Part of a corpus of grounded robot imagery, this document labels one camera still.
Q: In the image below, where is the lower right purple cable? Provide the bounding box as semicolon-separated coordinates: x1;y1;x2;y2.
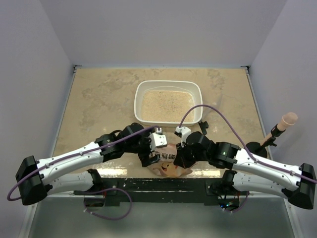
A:
222;192;250;213

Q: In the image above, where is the wrist white camera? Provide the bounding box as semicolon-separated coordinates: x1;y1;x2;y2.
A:
149;127;168;151
174;126;192;147

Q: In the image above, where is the white litter box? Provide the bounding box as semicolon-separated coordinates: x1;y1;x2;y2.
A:
134;80;203;127

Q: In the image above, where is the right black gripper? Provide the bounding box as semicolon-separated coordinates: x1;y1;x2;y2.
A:
174;140;210;169

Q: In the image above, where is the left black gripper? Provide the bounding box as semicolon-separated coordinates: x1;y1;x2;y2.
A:
125;127;160;166

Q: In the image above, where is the beige litter scoop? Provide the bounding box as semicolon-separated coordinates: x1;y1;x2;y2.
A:
260;112;298;147

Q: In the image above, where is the black bag clip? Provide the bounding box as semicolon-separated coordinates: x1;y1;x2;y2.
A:
198;120;209;135

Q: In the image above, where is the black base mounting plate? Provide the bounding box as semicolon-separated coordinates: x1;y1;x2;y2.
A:
73;177;251;207

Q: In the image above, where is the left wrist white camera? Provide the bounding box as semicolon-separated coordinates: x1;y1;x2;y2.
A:
149;127;168;151

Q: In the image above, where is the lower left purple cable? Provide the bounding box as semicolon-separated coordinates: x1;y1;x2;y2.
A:
83;187;133;220

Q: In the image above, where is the black scoop stand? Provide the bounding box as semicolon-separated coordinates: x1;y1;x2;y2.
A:
246;142;267;158

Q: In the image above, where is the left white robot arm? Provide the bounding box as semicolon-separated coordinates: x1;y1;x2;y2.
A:
15;123;167;206

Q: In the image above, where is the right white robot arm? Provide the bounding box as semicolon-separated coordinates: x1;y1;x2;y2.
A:
174;127;317;210

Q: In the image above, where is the clear plastic tube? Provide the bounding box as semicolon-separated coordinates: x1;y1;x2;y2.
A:
204;94;222;116

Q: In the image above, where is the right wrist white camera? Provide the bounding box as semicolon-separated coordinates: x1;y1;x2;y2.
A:
174;126;192;147

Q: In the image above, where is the orange cat litter bag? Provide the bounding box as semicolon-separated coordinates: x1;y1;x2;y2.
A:
147;143;192;178

